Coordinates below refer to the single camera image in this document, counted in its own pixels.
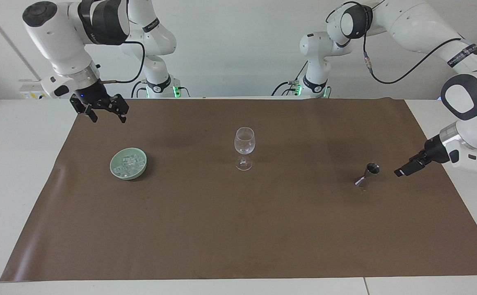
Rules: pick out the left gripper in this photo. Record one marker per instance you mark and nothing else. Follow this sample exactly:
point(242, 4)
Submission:
point(436, 150)

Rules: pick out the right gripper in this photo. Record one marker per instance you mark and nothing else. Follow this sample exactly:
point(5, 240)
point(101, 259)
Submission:
point(90, 93)

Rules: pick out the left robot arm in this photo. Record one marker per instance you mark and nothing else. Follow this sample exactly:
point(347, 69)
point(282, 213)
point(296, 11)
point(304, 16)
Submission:
point(410, 20)

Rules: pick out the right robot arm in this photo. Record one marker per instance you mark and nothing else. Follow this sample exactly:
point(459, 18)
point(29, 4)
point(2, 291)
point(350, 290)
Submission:
point(58, 37)

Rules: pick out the clear ice cube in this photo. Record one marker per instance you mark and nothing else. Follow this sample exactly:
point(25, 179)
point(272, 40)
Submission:
point(136, 160)
point(127, 170)
point(124, 158)

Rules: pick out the clear wine glass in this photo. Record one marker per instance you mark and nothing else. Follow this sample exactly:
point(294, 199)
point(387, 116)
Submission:
point(244, 141)

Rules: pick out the green ceramic bowl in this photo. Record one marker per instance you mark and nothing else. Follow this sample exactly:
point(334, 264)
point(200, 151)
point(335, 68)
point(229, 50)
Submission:
point(116, 171)

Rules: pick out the silver metal jigger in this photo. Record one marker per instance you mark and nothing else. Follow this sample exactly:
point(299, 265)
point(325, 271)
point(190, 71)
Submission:
point(368, 173)

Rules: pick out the white power strip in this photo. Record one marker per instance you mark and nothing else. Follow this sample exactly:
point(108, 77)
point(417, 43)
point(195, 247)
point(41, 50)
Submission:
point(31, 91)

